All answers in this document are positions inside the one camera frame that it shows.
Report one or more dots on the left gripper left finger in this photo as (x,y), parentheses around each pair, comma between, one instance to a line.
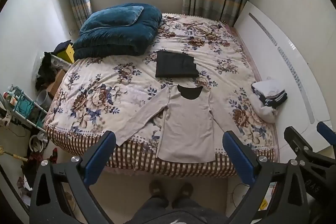
(48,200)

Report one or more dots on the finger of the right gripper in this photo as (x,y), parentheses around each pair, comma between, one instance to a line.
(327,133)
(318,171)

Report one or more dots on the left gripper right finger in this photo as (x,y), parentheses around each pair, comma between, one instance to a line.
(276,191)

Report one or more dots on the beige long sleeve shirt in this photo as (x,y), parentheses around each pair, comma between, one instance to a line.
(187,132)

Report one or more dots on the stack of folded clothes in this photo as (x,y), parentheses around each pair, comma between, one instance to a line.
(267,96)

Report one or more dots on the black clothes pile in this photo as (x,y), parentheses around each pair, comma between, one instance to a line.
(46,73)

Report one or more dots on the white bed headboard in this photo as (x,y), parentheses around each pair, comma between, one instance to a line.
(275,56)

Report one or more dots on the person's legs and shoes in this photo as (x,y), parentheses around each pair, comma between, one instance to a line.
(184,210)

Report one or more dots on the grey bucket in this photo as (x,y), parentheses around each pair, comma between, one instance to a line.
(44,100)

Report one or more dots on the teal storage rack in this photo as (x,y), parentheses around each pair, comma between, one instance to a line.
(20,106)

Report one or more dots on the cardboard box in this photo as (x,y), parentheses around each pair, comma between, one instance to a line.
(53,87)

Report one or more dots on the floral bed blanket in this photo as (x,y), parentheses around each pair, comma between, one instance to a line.
(100,94)

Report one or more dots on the yellow box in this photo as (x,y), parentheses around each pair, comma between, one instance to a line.
(67,54)

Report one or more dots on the folded black garment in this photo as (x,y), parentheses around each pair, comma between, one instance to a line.
(175,65)

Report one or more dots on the folded teal velvet quilt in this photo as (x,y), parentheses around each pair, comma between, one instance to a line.
(132,40)

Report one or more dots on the teal velvet pillow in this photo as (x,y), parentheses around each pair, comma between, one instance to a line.
(112,17)

